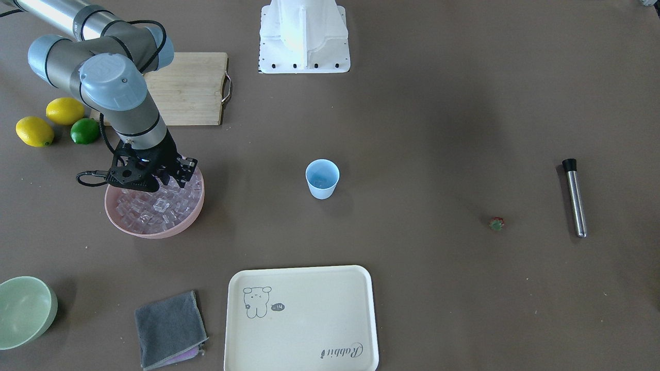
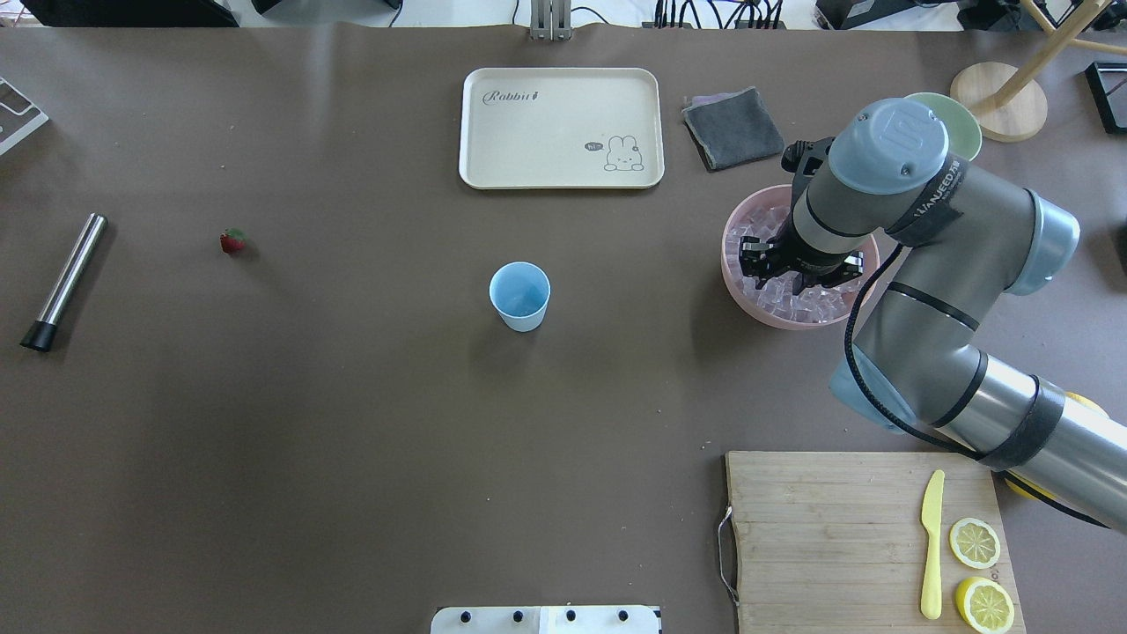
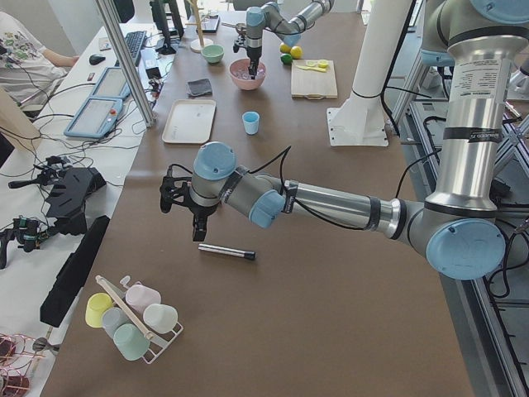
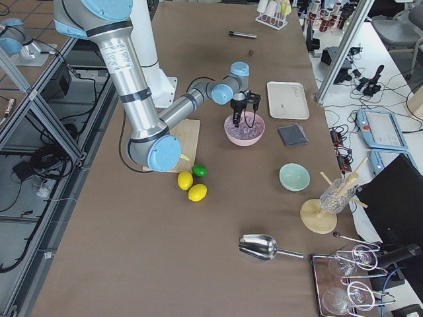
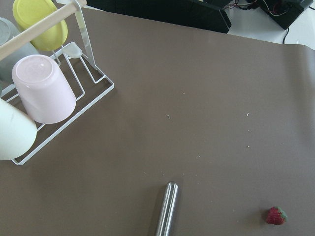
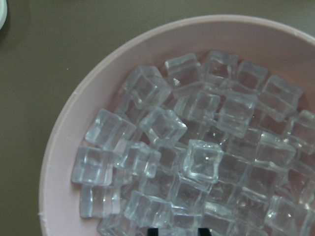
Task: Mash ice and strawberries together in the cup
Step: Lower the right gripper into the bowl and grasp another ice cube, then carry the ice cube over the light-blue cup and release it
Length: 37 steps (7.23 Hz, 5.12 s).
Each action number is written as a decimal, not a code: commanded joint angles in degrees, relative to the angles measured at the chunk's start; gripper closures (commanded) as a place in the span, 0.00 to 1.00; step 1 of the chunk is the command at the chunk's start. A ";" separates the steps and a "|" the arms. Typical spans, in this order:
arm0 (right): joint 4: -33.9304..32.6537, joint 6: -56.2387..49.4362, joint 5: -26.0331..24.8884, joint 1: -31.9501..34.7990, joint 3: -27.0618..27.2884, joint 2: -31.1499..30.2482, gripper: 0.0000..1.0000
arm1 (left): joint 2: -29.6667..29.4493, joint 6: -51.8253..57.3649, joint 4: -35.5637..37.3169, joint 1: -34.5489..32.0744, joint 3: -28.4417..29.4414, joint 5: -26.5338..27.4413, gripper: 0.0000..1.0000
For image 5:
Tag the white wire cup rack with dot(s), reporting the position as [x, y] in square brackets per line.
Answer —
[87, 80]

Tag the long black bar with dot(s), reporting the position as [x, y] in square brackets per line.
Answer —
[189, 13]

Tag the red strawberry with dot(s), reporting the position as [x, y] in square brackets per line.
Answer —
[276, 216]

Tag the white plastic cup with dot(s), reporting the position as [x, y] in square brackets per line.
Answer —
[17, 132]

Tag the pink plastic cup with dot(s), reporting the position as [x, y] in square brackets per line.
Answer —
[43, 89]

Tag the yellow plastic cup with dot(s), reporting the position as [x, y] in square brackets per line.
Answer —
[27, 13]

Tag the steel muddler with black tip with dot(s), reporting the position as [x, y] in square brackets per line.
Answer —
[167, 210]

